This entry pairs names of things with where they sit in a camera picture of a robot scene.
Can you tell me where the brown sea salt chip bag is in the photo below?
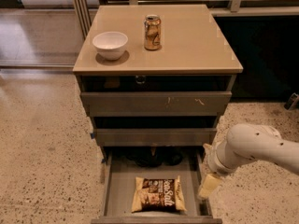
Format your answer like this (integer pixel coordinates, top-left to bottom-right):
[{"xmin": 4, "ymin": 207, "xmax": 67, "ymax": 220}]
[{"xmin": 131, "ymin": 176, "xmax": 186, "ymax": 213}]

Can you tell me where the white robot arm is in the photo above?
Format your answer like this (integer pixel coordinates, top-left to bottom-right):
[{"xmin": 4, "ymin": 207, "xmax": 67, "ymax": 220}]
[{"xmin": 198, "ymin": 123, "xmax": 299, "ymax": 199}]

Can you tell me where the grey open bottom drawer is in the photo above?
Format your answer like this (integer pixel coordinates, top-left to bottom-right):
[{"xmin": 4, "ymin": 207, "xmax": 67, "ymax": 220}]
[{"xmin": 91, "ymin": 149, "xmax": 222, "ymax": 224}]

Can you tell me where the white ceramic bowl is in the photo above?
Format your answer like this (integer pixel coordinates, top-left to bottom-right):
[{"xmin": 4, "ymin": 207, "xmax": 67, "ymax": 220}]
[{"xmin": 93, "ymin": 32, "xmax": 128, "ymax": 61}]

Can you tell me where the gold soda can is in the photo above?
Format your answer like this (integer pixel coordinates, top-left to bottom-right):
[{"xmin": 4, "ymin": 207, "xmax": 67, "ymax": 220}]
[{"xmin": 144, "ymin": 14, "xmax": 161, "ymax": 50}]

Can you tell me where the grey middle drawer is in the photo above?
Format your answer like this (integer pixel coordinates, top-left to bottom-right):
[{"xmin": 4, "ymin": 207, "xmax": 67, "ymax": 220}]
[{"xmin": 93, "ymin": 128, "xmax": 216, "ymax": 147}]

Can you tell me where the grey top drawer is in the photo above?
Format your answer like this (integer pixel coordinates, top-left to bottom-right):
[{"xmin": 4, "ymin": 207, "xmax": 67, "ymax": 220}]
[{"xmin": 80, "ymin": 91, "xmax": 232, "ymax": 117}]

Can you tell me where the dark object on floor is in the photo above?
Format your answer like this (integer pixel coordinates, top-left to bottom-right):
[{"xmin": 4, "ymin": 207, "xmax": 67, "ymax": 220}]
[{"xmin": 284, "ymin": 92, "xmax": 299, "ymax": 110}]

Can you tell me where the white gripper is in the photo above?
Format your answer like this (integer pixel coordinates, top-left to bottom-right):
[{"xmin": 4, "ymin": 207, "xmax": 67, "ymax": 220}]
[{"xmin": 198, "ymin": 140, "xmax": 237, "ymax": 199}]

